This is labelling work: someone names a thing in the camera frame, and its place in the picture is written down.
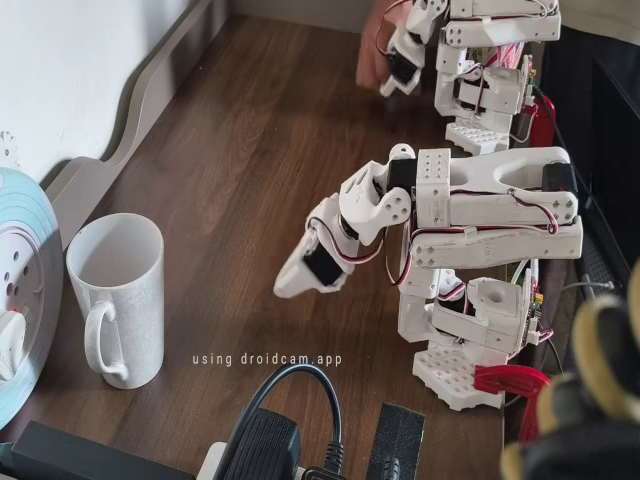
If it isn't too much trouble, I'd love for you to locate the person's hand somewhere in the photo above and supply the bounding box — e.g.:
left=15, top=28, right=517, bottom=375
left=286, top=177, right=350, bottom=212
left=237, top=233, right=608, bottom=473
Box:
left=355, top=0, right=402, bottom=91

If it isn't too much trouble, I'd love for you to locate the red white patterned cloth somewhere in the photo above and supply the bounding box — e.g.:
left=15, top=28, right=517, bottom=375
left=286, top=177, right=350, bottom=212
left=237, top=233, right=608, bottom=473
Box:
left=482, top=42, right=530, bottom=69

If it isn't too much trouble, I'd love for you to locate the red clamp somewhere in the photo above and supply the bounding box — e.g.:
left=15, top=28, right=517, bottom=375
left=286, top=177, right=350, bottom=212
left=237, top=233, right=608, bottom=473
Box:
left=473, top=364, right=551, bottom=444
left=522, top=94, right=557, bottom=150

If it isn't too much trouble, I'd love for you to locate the black power adapter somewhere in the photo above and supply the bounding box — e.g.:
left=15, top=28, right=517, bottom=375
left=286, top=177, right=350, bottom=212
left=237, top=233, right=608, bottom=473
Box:
left=227, top=407, right=304, bottom=480

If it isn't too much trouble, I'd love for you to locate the white ceramic mug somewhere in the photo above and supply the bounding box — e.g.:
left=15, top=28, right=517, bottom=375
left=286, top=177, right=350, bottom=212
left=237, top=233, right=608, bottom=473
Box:
left=65, top=213, right=165, bottom=390

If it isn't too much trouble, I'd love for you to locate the black block with green light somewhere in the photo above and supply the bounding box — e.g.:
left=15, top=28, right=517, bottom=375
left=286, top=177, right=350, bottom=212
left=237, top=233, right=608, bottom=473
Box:
left=367, top=402, right=427, bottom=480

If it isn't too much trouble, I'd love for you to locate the white power strip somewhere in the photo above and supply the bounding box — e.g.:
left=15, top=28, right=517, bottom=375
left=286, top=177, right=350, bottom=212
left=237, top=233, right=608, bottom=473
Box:
left=197, top=440, right=232, bottom=480

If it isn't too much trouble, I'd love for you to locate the black cabinet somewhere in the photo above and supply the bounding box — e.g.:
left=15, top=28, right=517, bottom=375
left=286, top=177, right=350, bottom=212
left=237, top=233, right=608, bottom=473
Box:
left=542, top=29, right=640, bottom=301

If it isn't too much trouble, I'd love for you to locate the grey wavy wooden panel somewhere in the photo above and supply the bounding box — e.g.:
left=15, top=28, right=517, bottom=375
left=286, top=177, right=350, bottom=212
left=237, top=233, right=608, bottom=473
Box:
left=37, top=0, right=234, bottom=236

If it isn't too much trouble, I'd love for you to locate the blurry yellow black object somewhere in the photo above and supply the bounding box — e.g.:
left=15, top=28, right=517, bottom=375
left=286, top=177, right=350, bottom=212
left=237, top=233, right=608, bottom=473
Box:
left=499, top=259, right=640, bottom=480

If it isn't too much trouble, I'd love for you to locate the flat black box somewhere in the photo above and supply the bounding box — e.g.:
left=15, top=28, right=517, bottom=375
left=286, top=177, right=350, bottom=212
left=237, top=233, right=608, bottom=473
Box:
left=9, top=420, right=196, bottom=480

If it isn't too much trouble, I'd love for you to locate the white plug with red light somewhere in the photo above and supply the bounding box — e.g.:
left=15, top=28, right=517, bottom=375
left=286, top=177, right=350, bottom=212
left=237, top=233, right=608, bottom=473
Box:
left=0, top=307, right=29, bottom=384

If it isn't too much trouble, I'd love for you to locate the grey cable with connector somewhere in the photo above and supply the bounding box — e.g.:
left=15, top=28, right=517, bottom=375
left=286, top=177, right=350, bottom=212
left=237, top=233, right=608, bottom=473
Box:
left=572, top=277, right=615, bottom=292

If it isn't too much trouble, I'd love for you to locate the light blue cable reel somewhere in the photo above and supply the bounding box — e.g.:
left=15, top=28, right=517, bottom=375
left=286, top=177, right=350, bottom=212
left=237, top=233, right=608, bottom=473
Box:
left=0, top=167, right=65, bottom=431

